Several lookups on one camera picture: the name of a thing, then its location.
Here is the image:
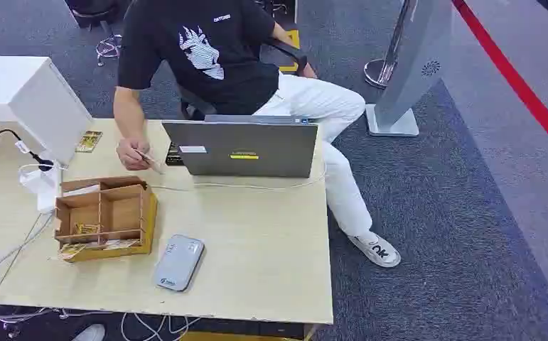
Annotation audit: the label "black cable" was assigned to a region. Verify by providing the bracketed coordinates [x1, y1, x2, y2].
[0, 128, 55, 172]

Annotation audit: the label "white power adapter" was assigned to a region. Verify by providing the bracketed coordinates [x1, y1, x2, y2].
[18, 163, 63, 214]

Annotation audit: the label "chrome chair base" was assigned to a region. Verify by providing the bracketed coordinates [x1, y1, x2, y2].
[95, 31, 124, 67]

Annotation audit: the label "grey kiosk stand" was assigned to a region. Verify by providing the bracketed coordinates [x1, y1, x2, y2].
[365, 0, 454, 138]

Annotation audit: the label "white printed card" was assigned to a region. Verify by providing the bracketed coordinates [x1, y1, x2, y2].
[103, 238, 141, 250]

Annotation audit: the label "white shoe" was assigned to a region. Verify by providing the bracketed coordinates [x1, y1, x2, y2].
[71, 324, 107, 341]

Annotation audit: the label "grey laptop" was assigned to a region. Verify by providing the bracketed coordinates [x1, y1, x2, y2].
[161, 114, 320, 179]

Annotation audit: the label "white cables under desk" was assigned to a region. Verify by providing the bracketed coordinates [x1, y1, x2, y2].
[0, 305, 202, 341]

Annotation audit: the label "black card stack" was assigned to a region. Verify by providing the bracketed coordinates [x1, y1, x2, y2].
[164, 141, 186, 167]

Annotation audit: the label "person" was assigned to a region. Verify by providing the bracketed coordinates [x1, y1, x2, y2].
[113, 0, 402, 269]

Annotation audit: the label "white monitor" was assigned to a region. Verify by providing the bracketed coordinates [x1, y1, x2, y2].
[0, 55, 94, 166]

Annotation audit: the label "pale card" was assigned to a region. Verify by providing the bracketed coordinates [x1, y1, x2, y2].
[135, 149, 166, 175]

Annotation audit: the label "wooden card box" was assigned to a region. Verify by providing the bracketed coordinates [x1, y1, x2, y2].
[54, 175, 159, 264]

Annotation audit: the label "person's right hand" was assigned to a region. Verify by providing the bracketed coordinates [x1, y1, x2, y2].
[116, 137, 155, 172]

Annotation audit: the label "red barrier belt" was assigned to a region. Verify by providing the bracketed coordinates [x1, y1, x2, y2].
[451, 0, 548, 166]

